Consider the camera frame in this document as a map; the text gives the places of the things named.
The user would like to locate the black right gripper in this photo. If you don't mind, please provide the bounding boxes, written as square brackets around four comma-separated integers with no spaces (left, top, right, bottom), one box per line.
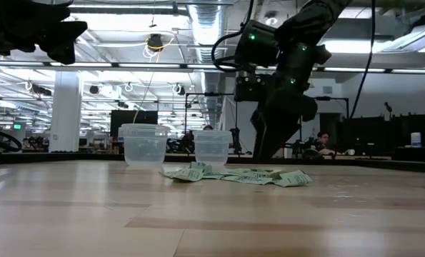
[251,69,319,161]

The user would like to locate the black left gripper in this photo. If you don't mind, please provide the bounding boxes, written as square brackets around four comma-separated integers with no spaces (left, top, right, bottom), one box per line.
[0,0,89,66]

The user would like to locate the green patterned cloth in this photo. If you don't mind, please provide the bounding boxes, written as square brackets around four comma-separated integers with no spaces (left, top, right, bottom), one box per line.
[228,167,283,177]

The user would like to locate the clear plastic container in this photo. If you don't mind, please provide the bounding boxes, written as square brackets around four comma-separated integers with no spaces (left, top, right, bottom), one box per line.
[192,129,234,166]
[120,123,170,167]

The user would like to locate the white pillar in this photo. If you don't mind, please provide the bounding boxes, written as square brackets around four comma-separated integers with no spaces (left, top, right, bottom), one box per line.
[49,70,84,153]

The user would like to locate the black ceiling device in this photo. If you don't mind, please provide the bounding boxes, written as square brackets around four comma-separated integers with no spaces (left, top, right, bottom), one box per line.
[146,33,164,51]

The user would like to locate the black equipment desk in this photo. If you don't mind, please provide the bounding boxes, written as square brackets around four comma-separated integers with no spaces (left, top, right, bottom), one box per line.
[341,113,425,163]

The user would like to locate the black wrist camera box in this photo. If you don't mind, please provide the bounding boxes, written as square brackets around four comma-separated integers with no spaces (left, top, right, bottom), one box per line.
[234,74,276,104]

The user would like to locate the black metal stand frame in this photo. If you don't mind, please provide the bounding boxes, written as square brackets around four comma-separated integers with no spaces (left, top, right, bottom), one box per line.
[183,91,239,155]

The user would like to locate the hanging yellow cable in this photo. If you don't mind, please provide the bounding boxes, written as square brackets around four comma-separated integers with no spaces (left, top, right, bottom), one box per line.
[132,34,176,124]

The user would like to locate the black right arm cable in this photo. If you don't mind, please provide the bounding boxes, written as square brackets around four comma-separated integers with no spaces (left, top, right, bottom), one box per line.
[211,0,256,74]

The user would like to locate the thick black cable loop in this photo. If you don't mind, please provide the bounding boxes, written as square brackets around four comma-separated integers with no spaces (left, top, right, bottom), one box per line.
[0,126,24,153]

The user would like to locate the silver ceiling duct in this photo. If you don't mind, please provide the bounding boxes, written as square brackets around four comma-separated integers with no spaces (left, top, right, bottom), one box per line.
[187,0,228,131]

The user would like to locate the hanging black cable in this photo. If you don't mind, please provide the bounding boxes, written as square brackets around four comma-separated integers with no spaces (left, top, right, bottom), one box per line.
[348,0,376,119]

